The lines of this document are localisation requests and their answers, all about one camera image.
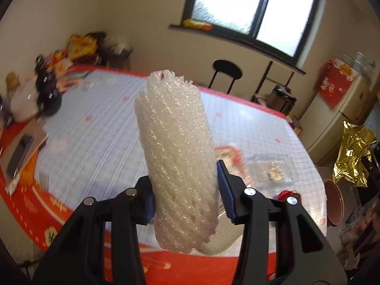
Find crushed red soda can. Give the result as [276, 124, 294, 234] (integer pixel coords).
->
[276, 190, 301, 202]

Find grey woven round mat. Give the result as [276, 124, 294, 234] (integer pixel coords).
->
[198, 212, 244, 255]

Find clear plastic tray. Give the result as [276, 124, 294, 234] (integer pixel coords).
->
[246, 153, 298, 190]

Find gold foil wrapper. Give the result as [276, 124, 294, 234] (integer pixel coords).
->
[333, 121, 377, 188]

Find pink plastic package with label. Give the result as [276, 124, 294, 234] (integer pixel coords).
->
[214, 145, 247, 180]

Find white foam net sleeve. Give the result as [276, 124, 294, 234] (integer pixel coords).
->
[135, 70, 220, 254]

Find brown plastic trash bin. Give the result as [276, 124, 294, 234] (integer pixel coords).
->
[323, 180, 345, 227]

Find plaid and red tablecloth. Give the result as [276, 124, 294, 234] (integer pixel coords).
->
[3, 68, 327, 284]

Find cream two-door refrigerator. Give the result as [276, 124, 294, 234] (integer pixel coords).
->
[299, 77, 370, 163]

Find phone on table edge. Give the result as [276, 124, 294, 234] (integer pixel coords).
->
[6, 134, 33, 179]

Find brown electric pressure cooker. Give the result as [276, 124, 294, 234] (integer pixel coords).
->
[267, 84, 297, 116]

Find white plastic bag on table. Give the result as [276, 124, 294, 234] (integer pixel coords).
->
[10, 76, 39, 123]

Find red cloth on refrigerator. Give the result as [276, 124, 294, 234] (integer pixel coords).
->
[314, 58, 360, 109]

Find containers on top of fridge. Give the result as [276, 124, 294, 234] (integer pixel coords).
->
[338, 52, 375, 77]

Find black framed window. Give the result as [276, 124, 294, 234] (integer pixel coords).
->
[170, 0, 319, 74]

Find yellow snack bag on sill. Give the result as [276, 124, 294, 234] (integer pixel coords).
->
[182, 19, 213, 32]

